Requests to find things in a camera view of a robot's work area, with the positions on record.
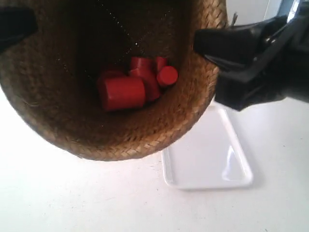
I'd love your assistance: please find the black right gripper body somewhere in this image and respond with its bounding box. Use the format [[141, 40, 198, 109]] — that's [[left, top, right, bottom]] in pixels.
[[251, 2, 309, 103]]

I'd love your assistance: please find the brown woven wicker basket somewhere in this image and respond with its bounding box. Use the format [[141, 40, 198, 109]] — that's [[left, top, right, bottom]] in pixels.
[[0, 0, 227, 161]]

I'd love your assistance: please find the small red cylinder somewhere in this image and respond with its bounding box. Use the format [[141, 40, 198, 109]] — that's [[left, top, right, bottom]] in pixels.
[[156, 66, 178, 87]]

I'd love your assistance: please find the red cylinder far back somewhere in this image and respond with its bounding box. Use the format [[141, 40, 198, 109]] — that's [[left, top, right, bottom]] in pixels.
[[155, 57, 168, 73]]

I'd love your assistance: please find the red cylinder in middle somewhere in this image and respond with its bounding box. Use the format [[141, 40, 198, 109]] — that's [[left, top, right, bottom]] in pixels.
[[129, 68, 161, 102]]

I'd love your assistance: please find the red cylinder at back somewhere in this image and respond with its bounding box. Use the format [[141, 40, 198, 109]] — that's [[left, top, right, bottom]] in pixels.
[[130, 57, 153, 71]]

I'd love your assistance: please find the large red cylinder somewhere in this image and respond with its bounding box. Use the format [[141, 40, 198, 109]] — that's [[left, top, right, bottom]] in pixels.
[[97, 76, 146, 112]]

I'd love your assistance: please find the white rectangular plastic tray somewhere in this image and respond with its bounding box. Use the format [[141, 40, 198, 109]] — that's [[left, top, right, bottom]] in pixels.
[[162, 103, 253, 190]]

